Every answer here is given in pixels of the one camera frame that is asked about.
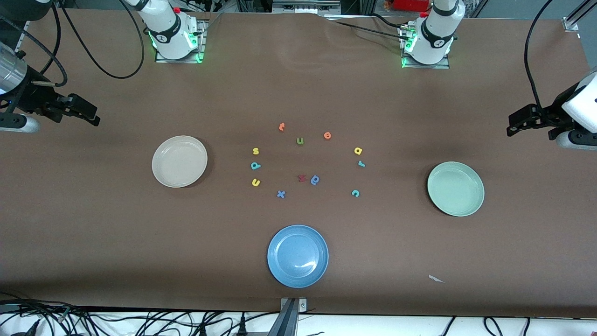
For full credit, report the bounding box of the blue round plate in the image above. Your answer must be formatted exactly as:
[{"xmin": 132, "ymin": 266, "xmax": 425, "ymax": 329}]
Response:
[{"xmin": 267, "ymin": 225, "xmax": 329, "ymax": 288}]

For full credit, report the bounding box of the green round plate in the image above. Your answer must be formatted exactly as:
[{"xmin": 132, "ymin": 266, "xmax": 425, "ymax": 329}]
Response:
[{"xmin": 427, "ymin": 161, "xmax": 485, "ymax": 217}]

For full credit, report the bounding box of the beige round plate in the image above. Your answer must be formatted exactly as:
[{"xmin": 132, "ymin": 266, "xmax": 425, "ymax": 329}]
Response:
[{"xmin": 152, "ymin": 135, "xmax": 208, "ymax": 188}]

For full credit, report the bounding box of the aluminium corner profile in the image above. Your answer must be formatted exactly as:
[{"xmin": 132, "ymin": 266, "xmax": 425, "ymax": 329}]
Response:
[{"xmin": 562, "ymin": 0, "xmax": 597, "ymax": 32}]

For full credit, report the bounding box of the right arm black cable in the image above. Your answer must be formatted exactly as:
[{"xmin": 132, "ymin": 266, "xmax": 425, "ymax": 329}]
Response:
[{"xmin": 0, "ymin": 0, "xmax": 145, "ymax": 87}]

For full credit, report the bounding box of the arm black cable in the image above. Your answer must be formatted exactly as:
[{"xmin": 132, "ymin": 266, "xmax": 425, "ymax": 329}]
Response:
[
  {"xmin": 0, "ymin": 0, "xmax": 145, "ymax": 87},
  {"xmin": 525, "ymin": 0, "xmax": 567, "ymax": 112}
]

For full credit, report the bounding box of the brown table cover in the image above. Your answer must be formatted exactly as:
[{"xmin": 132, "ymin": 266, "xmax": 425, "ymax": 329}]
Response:
[{"xmin": 0, "ymin": 7, "xmax": 597, "ymax": 319}]

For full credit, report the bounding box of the red box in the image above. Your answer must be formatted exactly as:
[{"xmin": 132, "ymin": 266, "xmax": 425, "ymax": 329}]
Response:
[{"xmin": 392, "ymin": 0, "xmax": 432, "ymax": 12}]

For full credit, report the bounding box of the black base cable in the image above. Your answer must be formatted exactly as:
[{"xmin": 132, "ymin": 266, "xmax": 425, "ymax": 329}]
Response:
[
  {"xmin": 368, "ymin": 12, "xmax": 411, "ymax": 29},
  {"xmin": 324, "ymin": 18, "xmax": 411, "ymax": 42}
]

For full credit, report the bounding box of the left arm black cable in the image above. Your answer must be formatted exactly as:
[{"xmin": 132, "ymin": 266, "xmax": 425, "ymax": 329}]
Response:
[{"xmin": 525, "ymin": 0, "xmax": 567, "ymax": 112}]

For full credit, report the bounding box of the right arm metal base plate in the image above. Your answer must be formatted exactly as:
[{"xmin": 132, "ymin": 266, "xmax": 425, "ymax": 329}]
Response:
[{"xmin": 155, "ymin": 19, "xmax": 207, "ymax": 63}]

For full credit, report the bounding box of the grey metal bracket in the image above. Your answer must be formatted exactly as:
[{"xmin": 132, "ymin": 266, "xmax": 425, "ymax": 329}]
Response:
[{"xmin": 280, "ymin": 297, "xmax": 307, "ymax": 312}]

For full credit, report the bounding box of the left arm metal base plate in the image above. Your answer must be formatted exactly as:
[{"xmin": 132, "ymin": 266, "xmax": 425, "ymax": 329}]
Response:
[{"xmin": 401, "ymin": 26, "xmax": 451, "ymax": 70}]

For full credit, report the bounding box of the dark aluminium profile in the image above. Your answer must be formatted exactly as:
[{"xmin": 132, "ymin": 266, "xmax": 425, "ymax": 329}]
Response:
[{"xmin": 268, "ymin": 299, "xmax": 299, "ymax": 336}]

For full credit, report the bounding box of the grey metal device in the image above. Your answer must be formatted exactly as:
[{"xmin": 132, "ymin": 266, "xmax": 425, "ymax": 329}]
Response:
[{"xmin": 272, "ymin": 0, "xmax": 341, "ymax": 14}]

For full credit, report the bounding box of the aluminium frame rail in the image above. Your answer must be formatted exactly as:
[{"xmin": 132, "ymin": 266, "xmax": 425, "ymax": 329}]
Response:
[{"xmin": 14, "ymin": 19, "xmax": 31, "ymax": 53}]

